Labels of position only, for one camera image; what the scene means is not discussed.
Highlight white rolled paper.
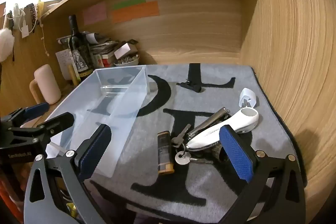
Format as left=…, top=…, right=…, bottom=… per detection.
left=56, top=32, right=101, bottom=45

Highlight white fluffy ball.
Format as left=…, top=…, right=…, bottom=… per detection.
left=0, top=28, right=15, bottom=62

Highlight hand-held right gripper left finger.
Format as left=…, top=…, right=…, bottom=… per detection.
left=23, top=124, right=113, bottom=224

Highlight white can opener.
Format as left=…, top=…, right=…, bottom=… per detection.
left=185, top=106, right=260, bottom=152

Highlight white charger with cable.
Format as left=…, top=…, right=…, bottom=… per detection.
left=4, top=4, right=29, bottom=38

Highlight silver key bunch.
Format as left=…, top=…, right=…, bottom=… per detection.
left=171, top=124, right=214, bottom=165

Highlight pink mug with handle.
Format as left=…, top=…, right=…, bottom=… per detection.
left=29, top=64, right=62, bottom=105

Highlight orange sticky note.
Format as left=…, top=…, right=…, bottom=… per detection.
left=112, top=0, right=160, bottom=24

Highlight yellow candle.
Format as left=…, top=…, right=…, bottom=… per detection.
left=68, top=64, right=80, bottom=83

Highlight stack of magazines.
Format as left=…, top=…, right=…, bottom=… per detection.
left=89, top=40, right=118, bottom=55

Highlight green sticky note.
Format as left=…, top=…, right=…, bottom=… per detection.
left=110, top=0, right=146, bottom=10

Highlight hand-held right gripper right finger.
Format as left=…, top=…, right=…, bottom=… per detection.
left=218, top=124, right=307, bottom=224

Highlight silver folding multi-tool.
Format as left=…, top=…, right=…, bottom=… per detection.
left=187, top=107, right=231, bottom=139

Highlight yellow tassel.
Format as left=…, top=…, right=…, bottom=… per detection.
left=37, top=0, right=46, bottom=20

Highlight grey mat with black letters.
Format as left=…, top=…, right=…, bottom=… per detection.
left=89, top=63, right=307, bottom=224

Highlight black clip microphone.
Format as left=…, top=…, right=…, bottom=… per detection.
left=176, top=79, right=202, bottom=93

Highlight white bowl of small pieces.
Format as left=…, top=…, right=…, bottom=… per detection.
left=113, top=55, right=139, bottom=67

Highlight dark wine bottle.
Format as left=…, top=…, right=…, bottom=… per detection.
left=68, top=14, right=95, bottom=83

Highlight person's orange clothing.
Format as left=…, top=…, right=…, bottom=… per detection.
left=0, top=172, right=23, bottom=224

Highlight pink sticky note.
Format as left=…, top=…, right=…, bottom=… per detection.
left=83, top=2, right=107, bottom=25

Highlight clear plastic storage bin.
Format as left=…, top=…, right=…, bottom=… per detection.
left=45, top=64, right=151, bottom=178

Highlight small white box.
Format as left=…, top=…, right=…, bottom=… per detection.
left=113, top=43, right=132, bottom=59

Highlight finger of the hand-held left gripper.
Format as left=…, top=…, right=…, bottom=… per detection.
left=16, top=102, right=50, bottom=125
left=37, top=112, right=75, bottom=146

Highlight white bead string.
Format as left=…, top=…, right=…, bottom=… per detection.
left=41, top=21, right=50, bottom=57

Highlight white note paper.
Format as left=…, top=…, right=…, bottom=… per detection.
left=56, top=49, right=72, bottom=81

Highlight white plug adapter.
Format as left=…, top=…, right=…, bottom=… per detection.
left=238, top=88, right=259, bottom=108

